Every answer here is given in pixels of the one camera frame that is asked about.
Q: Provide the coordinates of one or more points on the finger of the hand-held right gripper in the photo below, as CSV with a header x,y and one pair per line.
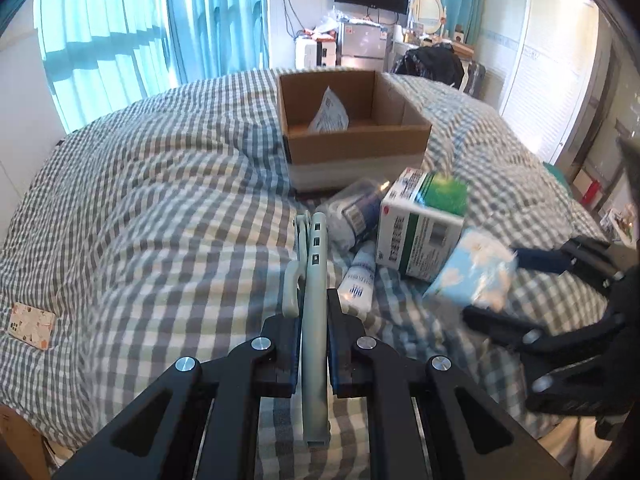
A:
x,y
560,355
542,259

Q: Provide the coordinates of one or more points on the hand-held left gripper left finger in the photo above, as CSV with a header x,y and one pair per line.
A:
x,y
289,360

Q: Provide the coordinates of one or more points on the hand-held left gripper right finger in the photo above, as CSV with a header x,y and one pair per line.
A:
x,y
340,360

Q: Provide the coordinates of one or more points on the blue floral tissue pack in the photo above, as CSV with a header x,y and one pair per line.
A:
x,y
475,270

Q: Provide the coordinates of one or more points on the pale green folding stand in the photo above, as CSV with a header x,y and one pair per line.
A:
x,y
315,280

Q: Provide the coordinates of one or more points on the brown cardboard box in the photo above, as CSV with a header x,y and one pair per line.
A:
x,y
350,147

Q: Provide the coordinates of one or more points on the white tube bottle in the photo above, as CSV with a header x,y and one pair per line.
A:
x,y
359,280

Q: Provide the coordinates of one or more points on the red small box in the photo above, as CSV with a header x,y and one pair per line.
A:
x,y
591,192

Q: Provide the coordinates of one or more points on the green and white medicine box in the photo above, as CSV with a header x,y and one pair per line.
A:
x,y
420,230

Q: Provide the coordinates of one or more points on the clear wrapped blue bottle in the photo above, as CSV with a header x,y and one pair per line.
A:
x,y
357,210

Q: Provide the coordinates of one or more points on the grey checkered duvet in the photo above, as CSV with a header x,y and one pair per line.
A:
x,y
175,220

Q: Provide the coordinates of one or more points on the dark suitcase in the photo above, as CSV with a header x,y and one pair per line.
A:
x,y
475,80

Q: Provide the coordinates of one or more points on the white wardrobe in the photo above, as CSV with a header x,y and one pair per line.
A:
x,y
540,60

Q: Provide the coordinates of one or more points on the black bag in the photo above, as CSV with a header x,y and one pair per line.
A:
x,y
432,65

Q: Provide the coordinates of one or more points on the white printed plastic packet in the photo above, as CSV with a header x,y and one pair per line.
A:
x,y
330,115

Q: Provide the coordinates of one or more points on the floral phone case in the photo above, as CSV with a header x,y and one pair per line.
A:
x,y
31,326

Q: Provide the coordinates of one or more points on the oval white vanity mirror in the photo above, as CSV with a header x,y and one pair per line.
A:
x,y
427,10

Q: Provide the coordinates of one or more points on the silver small fridge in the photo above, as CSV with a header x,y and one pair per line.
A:
x,y
362,47

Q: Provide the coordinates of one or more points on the white box appliance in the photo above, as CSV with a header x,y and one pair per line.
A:
x,y
312,52

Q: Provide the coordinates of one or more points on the wooden bed frame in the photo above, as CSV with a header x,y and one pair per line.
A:
x,y
20,440

